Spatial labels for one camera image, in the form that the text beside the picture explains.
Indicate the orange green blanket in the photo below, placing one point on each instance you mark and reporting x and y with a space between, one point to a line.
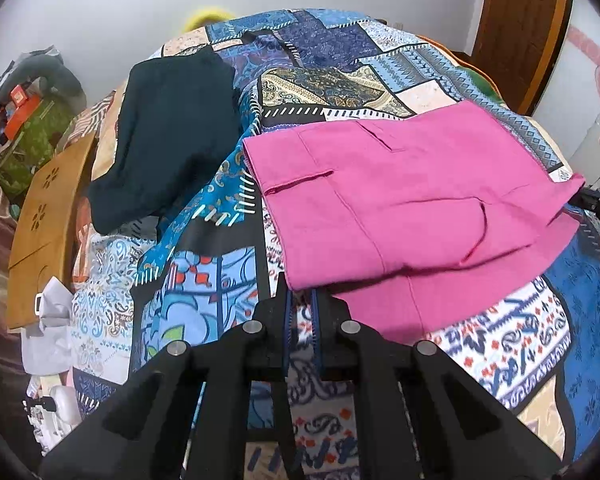
480 79

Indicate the wooden lap desk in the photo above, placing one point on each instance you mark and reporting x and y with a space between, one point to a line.
43 244

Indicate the dark folded garment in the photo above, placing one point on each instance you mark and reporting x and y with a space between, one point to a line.
178 121

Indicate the brown wooden door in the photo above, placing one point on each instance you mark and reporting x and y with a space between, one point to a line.
516 45

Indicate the green storage bag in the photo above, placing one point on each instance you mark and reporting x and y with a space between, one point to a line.
35 144

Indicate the yellow foam headboard tube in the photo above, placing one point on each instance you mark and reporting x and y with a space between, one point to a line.
206 16

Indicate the pink pants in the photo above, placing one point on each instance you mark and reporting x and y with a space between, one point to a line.
417 224

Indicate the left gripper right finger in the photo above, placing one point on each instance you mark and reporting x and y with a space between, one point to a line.
418 414

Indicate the orange box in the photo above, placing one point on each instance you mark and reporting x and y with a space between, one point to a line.
25 105

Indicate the blue patchwork bedspread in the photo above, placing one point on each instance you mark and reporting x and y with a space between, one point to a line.
200 267

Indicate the white wardrobe sliding door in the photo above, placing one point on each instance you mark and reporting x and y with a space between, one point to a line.
570 102

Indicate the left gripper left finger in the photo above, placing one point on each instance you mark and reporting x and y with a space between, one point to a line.
191 410

